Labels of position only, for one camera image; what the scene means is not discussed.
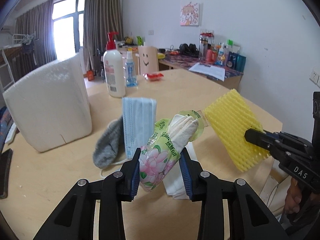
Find yellow foam net sleeve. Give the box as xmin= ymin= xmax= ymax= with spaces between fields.
xmin=204 ymin=89 xmax=270 ymax=172

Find floral packaged rubber gloves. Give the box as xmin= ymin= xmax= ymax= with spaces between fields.
xmin=139 ymin=110 xmax=204 ymax=192

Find grey sock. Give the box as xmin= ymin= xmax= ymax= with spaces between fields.
xmin=93 ymin=116 xmax=124 ymax=170

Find blue face mask stack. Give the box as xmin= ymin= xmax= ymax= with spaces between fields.
xmin=122 ymin=97 xmax=157 ymax=159

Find person's right hand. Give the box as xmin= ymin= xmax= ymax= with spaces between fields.
xmin=284 ymin=178 xmax=302 ymax=214

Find white printed paper sheet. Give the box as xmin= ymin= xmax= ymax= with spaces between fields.
xmin=189 ymin=63 xmax=225 ymax=81

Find red cylindrical container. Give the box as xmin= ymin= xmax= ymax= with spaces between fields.
xmin=206 ymin=49 xmax=217 ymax=63

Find white remote control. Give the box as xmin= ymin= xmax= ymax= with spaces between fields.
xmin=5 ymin=122 xmax=17 ymax=144

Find wooden desk with patterned cloth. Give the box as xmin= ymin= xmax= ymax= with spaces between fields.
xmin=159 ymin=53 xmax=243 ymax=90

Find black headphones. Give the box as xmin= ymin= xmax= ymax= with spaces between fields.
xmin=179 ymin=43 xmax=199 ymax=57

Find red snack packet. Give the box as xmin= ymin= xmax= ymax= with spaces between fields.
xmin=143 ymin=73 xmax=164 ymax=82

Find clear water bottle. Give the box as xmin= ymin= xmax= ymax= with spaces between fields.
xmin=199 ymin=33 xmax=208 ymax=60

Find white styrofoam box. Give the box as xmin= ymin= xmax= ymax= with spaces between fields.
xmin=3 ymin=54 xmax=92 ymax=152

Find wooden chair smiley face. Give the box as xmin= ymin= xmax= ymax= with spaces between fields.
xmin=138 ymin=46 xmax=159 ymax=75

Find orange bag on floor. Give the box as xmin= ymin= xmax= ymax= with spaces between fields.
xmin=86 ymin=70 xmax=95 ymax=81

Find white lotion pump bottle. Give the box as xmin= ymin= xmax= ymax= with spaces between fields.
xmin=103 ymin=31 xmax=126 ymax=98

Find metal bunk bed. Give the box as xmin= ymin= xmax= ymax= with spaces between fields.
xmin=1 ymin=32 xmax=37 ymax=93

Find left brown curtain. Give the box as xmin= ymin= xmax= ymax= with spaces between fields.
xmin=12 ymin=0 xmax=57 ymax=81

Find brown curtain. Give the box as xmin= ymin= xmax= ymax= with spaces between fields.
xmin=12 ymin=0 xmax=57 ymax=81
xmin=83 ymin=0 xmax=124 ymax=71

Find right brown curtain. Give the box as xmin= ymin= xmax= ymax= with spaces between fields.
xmin=83 ymin=0 xmax=124 ymax=71

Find glass balcony door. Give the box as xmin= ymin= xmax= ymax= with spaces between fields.
xmin=52 ymin=0 xmax=85 ymax=60

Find wall power socket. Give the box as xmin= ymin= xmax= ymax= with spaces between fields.
xmin=309 ymin=68 xmax=319 ymax=85

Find anime wall picture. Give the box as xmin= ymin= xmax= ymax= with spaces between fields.
xmin=180 ymin=2 xmax=200 ymax=26

